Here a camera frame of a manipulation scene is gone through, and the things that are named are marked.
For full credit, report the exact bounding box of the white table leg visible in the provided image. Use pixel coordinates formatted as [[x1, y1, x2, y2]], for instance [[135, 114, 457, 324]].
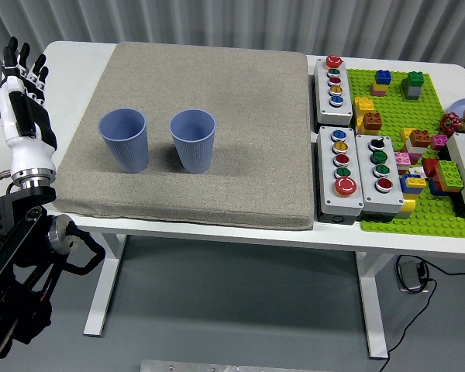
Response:
[[354, 250, 388, 360], [83, 232, 127, 337]]

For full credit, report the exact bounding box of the grey five-button control box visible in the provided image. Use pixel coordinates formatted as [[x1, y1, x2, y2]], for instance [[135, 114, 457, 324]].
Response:
[[316, 126, 365, 225], [312, 56, 354, 127]]

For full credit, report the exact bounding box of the green studded baseplate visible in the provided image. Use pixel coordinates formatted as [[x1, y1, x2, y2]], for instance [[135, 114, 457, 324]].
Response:
[[344, 67, 465, 239]]

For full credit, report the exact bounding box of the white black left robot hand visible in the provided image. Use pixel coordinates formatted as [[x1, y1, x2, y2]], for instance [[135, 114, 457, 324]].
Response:
[[0, 36, 58, 175]]

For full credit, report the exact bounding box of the orange toy brick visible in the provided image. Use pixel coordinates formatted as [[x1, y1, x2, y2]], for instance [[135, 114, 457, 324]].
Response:
[[433, 174, 465, 194]]

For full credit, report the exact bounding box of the grey pleated curtain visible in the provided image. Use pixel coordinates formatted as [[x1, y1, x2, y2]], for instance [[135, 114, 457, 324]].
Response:
[[0, 0, 465, 91]]

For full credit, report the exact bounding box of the light blue plate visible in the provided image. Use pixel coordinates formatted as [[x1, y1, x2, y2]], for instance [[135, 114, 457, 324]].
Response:
[[448, 98, 465, 122]]

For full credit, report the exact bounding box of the large lime green toy brick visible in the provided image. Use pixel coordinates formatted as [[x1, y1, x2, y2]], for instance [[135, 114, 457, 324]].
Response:
[[436, 160, 465, 190]]

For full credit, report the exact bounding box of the grey-brown fabric mat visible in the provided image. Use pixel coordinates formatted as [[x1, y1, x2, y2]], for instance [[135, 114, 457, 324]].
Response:
[[53, 41, 315, 232]]

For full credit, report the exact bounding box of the brown toy brick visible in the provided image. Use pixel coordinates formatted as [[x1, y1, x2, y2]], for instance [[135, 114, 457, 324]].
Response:
[[362, 112, 384, 131]]

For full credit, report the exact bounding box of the grey toy brick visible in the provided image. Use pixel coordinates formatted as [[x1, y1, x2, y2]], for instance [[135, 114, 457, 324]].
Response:
[[401, 79, 423, 101]]

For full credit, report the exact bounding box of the grey power adapter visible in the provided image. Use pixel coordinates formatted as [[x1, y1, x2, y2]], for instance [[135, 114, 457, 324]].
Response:
[[398, 260, 423, 291]]

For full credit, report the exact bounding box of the blue ribbed plastic cup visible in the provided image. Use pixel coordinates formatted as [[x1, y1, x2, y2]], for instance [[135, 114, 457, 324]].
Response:
[[98, 108, 147, 174], [168, 108, 217, 174]]

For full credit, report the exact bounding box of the black power cable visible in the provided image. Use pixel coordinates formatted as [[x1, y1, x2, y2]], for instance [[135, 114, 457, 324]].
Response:
[[379, 254, 465, 372]]

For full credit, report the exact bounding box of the red toy brick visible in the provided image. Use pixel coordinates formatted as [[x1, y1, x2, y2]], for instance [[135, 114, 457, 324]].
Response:
[[422, 158, 441, 178]]

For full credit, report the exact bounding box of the orange-brown toy brick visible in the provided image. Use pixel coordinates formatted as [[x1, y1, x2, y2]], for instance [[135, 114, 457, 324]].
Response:
[[409, 129, 431, 148]]

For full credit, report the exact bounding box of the grey selector switch control box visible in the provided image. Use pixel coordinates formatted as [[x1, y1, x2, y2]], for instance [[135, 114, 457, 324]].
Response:
[[355, 133, 406, 222]]

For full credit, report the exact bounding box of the red valve wheel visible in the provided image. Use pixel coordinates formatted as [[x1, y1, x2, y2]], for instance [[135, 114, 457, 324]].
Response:
[[439, 112, 461, 136]]

